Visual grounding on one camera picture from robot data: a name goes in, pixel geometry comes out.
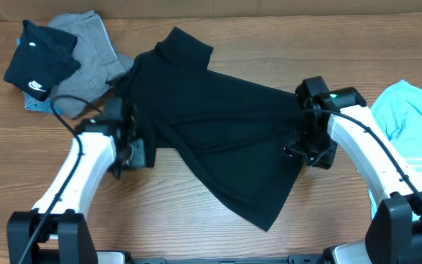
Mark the folded black Nike garment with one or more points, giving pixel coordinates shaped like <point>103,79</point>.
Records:
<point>43,59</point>

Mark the light blue t-shirt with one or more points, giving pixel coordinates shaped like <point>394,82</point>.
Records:
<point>398,113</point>

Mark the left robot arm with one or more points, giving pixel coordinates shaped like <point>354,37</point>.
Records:
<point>55,229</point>

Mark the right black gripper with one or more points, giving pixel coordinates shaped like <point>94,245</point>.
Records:
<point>302,145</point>

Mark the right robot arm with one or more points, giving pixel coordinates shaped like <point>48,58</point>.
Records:
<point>341,118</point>

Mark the folded blue denim garment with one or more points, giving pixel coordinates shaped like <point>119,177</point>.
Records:
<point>32,104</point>

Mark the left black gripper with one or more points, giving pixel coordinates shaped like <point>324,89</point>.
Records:
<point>139,154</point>

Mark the black t-shirt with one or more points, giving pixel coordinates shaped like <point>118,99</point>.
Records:
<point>230,132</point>

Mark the folded grey trousers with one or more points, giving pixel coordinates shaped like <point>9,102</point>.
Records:
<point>101,64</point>

